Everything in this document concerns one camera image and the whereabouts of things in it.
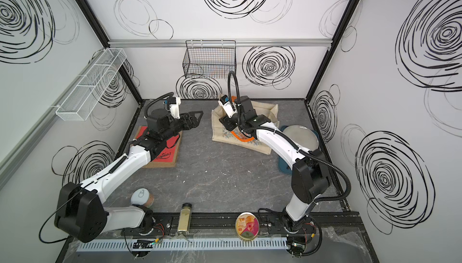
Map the white slotted cable duct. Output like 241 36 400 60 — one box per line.
77 237 288 252

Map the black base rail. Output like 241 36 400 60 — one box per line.
116 211 363 238

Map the grey striped ceramic plate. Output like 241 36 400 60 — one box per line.
283 125 320 151

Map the gold bottle with black cap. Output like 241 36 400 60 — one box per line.
178 203 192 234

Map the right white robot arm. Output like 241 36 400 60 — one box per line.
218 94 331 234

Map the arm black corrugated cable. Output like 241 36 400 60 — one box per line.
144 92 174 119
226 70 353 203

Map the black wire wall basket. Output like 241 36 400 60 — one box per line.
182 40 237 79

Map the teal plastic tray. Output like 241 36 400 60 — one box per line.
277 125 322 176

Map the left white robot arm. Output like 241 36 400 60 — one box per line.
54 108 203 243

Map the white round can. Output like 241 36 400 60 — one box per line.
131 188 154 208

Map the white wire wall shelf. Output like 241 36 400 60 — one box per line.
55 48 126 121

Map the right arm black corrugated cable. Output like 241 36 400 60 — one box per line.
226 70 353 203

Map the red Christmas jute bag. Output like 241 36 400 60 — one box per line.
143 133 182 169

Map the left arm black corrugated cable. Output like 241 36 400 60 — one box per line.
144 92 174 119

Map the cream floral canvas tote bag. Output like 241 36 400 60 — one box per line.
211 96 280 155

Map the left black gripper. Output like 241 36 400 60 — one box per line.
161 111 203 143

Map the round candy tin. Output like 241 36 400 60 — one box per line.
235 212 259 241

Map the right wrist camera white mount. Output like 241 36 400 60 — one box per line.
218 94 237 118

